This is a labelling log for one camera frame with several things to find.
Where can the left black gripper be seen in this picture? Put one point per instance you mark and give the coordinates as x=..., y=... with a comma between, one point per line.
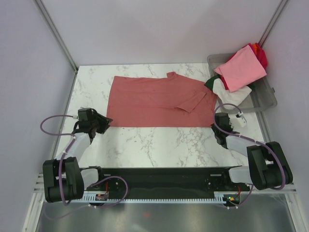
x=104, y=121

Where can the right aluminium frame post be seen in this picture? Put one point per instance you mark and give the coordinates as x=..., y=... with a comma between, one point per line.
x=273, y=21

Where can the bright red t shirt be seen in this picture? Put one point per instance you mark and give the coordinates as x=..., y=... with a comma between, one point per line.
x=260, y=53

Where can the light pink t shirt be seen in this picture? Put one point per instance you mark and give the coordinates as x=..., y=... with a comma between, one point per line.
x=240, y=71

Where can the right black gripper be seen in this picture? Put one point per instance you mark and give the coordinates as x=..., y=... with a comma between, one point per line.
x=213, y=127

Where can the white t shirt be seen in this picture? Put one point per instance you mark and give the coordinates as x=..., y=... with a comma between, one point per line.
x=226, y=96

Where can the grey translucent plastic bin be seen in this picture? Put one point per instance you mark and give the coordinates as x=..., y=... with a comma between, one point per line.
x=262, y=96

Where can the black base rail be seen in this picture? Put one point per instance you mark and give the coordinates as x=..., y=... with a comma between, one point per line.
x=145, y=183

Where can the white slotted cable duct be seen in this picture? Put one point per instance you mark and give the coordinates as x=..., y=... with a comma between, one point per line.
x=104, y=198

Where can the dark green t shirt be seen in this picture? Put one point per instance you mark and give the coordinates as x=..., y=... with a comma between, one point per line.
x=209, y=84

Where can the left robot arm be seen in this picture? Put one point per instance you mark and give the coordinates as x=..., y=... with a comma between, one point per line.
x=62, y=177

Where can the salmon red t shirt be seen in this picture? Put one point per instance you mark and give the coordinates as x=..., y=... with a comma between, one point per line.
x=173, y=101

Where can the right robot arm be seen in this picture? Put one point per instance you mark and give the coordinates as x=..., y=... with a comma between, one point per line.
x=267, y=165

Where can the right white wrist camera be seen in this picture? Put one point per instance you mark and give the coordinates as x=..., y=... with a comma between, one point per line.
x=238, y=121

